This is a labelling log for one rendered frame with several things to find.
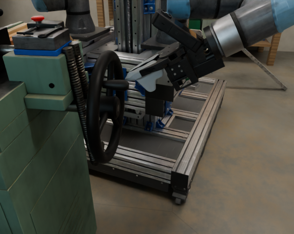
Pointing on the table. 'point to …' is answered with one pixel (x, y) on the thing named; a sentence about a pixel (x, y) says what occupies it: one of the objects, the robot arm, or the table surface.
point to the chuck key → (29, 30)
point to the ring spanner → (49, 32)
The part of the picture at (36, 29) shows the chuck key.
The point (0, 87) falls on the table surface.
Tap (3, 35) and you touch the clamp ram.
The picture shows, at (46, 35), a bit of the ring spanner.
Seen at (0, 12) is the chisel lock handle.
